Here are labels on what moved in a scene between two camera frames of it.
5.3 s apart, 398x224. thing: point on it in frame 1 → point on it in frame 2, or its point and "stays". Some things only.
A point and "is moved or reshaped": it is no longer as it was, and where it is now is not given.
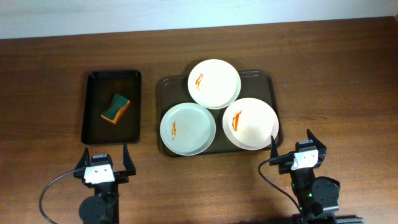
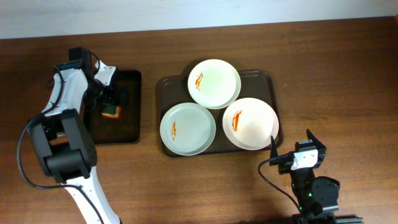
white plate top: [214, 83] stays
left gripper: [121, 177] → [115, 97]
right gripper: [283, 167] stays
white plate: [187, 129] stays
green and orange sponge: [120, 105] is moved or reshaped
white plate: [249, 123] stays
